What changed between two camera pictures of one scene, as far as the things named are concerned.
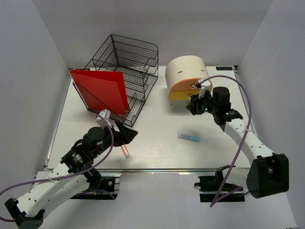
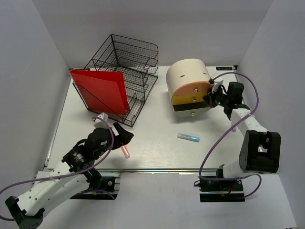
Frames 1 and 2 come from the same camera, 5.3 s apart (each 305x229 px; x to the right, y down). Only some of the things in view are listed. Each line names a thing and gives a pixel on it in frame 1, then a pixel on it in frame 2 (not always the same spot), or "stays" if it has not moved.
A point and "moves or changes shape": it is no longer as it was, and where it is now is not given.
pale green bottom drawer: [178, 106] moves or changes shape
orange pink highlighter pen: [125, 151] stays
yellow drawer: [182, 95] moves or changes shape
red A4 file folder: [104, 90] stays
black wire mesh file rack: [138, 60] stays
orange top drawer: [186, 84] moves or changes shape
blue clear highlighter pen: [187, 137] stays
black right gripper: [195, 102] to [209, 97]
